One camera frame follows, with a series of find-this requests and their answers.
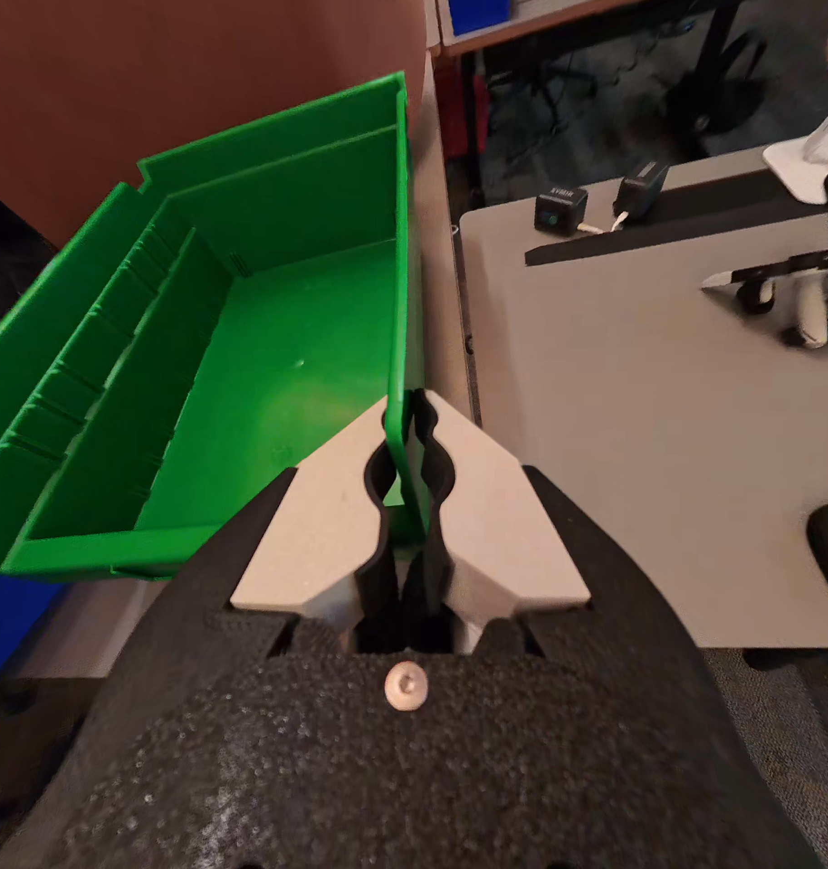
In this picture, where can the black power adapter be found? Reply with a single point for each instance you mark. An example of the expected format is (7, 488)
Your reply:
(641, 190)

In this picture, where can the green plastic bin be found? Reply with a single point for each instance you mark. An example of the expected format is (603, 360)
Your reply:
(285, 373)

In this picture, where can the black desk strip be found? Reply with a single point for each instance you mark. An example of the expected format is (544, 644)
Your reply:
(692, 221)

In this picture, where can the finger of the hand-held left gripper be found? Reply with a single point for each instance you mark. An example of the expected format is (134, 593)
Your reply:
(723, 282)

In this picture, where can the blue plastic bin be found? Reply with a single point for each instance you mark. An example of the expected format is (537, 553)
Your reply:
(478, 13)
(13, 624)

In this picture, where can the wooden table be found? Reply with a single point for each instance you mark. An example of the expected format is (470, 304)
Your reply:
(536, 34)

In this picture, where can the grey desk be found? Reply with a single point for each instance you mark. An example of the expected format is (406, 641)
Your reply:
(624, 441)

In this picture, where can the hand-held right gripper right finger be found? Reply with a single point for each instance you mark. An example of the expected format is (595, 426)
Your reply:
(509, 529)

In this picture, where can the small black cube device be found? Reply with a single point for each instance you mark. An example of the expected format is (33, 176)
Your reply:
(560, 212)

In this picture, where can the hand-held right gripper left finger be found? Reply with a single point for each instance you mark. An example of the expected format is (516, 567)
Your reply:
(312, 529)

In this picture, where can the white stand base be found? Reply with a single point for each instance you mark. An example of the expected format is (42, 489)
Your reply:
(801, 170)

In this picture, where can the black chair base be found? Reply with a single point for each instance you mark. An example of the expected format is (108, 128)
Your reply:
(719, 88)

